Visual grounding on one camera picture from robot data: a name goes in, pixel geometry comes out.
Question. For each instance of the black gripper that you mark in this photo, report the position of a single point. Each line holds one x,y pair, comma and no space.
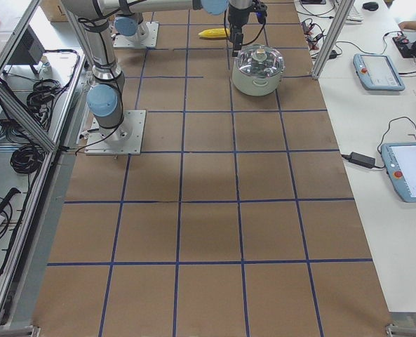
236,19

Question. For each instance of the yellow plastic corn cob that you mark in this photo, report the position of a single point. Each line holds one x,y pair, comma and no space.
214,33

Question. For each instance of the glass pot lid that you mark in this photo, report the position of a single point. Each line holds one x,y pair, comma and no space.
259,61

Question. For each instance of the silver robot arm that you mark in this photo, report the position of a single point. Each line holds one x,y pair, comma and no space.
106,98
129,21

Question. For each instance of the pale green cooking pot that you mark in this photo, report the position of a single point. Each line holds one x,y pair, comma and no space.
255,86

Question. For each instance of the person's hand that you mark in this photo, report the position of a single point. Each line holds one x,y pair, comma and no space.
407,25

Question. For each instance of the black computer mouse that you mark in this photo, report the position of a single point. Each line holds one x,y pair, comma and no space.
370,6

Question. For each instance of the far blue teach pendant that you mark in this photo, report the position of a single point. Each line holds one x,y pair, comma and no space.
377,73

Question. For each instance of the blue teach pendant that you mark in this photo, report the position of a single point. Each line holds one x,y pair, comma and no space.
377,73
400,162

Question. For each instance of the black power adapter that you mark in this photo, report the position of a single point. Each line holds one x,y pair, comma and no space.
362,160

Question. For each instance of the cardboard box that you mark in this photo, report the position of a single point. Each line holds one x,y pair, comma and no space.
53,10

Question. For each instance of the near blue teach pendant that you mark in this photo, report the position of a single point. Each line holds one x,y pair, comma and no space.
400,162

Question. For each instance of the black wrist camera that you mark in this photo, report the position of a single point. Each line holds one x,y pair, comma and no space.
260,8

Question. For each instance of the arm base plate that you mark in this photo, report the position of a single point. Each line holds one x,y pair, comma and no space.
144,37
127,139

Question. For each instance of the aluminium frame post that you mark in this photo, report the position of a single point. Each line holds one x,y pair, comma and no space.
331,37

